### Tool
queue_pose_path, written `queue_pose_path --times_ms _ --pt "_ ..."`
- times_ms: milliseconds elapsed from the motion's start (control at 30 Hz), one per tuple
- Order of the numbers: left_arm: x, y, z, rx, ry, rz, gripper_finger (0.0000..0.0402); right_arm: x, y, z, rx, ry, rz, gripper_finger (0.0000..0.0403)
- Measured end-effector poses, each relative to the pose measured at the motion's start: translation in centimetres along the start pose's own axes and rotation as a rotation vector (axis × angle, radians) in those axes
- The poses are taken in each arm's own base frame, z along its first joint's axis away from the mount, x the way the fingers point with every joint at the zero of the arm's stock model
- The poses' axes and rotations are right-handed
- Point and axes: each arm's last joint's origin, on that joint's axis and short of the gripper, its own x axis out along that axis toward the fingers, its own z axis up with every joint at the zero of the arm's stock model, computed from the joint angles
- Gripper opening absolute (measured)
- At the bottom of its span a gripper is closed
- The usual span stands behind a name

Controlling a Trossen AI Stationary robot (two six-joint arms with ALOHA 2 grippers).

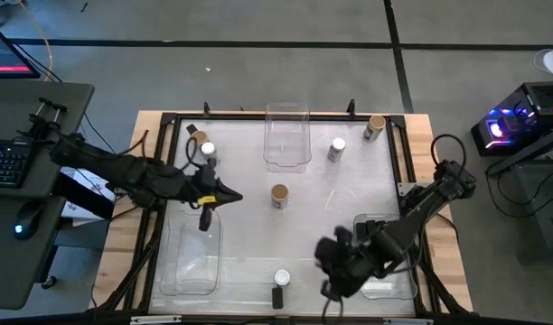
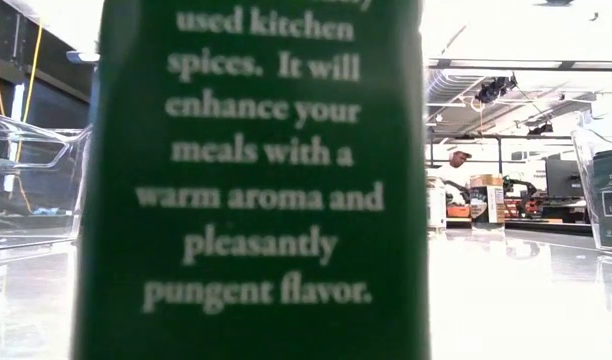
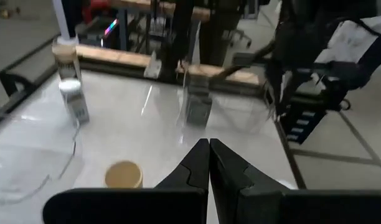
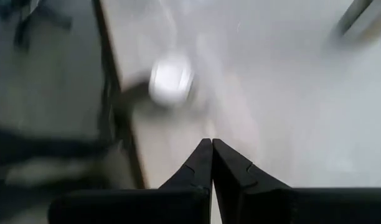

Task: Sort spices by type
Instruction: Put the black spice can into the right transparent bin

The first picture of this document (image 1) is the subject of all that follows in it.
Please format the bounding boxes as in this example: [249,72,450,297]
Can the backlit black keyboard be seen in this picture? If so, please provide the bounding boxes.
[0,138,36,190]

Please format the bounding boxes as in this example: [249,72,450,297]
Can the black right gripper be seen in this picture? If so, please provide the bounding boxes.
[314,225,377,302]

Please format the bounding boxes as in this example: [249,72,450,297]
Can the black metal clamp bracket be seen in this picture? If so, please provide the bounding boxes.
[17,96,70,142]

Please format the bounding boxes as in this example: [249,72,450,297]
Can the dark gray desk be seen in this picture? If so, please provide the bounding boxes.
[0,80,96,311]

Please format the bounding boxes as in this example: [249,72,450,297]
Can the computer monitor with red bar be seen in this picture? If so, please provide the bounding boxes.
[0,20,42,80]

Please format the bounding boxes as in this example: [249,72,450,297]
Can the black computer mouse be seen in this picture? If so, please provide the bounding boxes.
[13,201,43,241]

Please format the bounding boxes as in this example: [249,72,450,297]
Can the gray metal equipment cart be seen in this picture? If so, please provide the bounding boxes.
[483,125,553,264]

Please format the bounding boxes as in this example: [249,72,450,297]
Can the yellow floor cable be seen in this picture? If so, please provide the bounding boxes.
[18,0,55,82]

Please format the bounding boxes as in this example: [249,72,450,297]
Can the black computer case RGB lights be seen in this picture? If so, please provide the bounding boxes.
[469,80,553,158]

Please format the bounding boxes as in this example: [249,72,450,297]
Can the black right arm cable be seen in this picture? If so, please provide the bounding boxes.
[430,133,467,169]

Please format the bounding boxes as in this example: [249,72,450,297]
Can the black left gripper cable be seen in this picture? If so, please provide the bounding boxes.
[184,135,214,181]

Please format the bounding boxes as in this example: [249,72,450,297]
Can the clear plastic bin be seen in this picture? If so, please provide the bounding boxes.
[351,213,417,302]
[263,101,313,174]
[158,209,223,298]

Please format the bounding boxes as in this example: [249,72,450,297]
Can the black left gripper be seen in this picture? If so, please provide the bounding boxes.
[188,164,244,232]

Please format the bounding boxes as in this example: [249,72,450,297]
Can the gold lid spice jar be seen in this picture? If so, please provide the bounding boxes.
[362,114,388,144]
[269,183,291,210]
[190,129,210,148]

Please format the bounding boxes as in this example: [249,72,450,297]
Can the black aluminium table frame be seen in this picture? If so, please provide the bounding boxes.
[89,101,474,325]

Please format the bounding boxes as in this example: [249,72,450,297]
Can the white lid seasoning jar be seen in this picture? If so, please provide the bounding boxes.
[273,268,292,288]
[326,136,347,163]
[200,141,220,166]

